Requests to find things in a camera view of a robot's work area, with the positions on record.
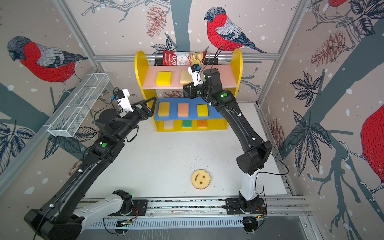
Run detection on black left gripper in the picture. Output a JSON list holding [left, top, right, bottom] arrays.
[[116, 96, 156, 142]]

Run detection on cream beige sponge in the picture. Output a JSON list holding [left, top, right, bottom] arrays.
[[180, 70, 193, 85]]

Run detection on yellow rectangular sponge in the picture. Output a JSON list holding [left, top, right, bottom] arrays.
[[158, 102, 171, 118]]

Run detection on salmon pink sponge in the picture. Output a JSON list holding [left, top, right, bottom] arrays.
[[178, 103, 189, 118]]

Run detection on small bright yellow sponge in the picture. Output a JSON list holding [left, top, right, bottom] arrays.
[[197, 105, 209, 118]]

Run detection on pale pink sponge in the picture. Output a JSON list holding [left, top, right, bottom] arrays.
[[163, 121, 174, 130]]

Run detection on green scouring sponge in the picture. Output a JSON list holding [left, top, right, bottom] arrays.
[[182, 120, 192, 129]]

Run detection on orange scouring sponge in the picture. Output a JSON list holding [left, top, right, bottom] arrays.
[[197, 120, 208, 129]]

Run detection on smiley face sponge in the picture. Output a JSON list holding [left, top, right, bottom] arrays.
[[192, 170, 211, 190]]

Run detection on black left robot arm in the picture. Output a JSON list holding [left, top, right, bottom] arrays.
[[24, 97, 157, 240]]

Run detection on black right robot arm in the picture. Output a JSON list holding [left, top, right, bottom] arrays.
[[183, 65, 272, 201]]

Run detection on yellow wooden shelf unit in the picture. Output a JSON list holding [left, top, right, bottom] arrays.
[[134, 50, 244, 133]]

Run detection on red chips bag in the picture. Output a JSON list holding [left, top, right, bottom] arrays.
[[163, 51, 207, 66]]

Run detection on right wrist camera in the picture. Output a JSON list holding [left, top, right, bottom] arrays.
[[188, 64, 203, 87]]

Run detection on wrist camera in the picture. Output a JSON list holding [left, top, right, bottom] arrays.
[[188, 64, 203, 87], [113, 88, 133, 113]]

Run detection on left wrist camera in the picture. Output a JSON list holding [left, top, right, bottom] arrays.
[[113, 88, 133, 113]]

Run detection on white wire mesh basket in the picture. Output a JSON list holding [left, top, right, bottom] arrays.
[[48, 73, 110, 137]]

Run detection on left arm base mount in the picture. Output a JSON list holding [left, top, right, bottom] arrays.
[[111, 190, 149, 217]]

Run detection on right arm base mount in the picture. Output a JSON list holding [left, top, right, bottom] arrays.
[[223, 196, 267, 216]]

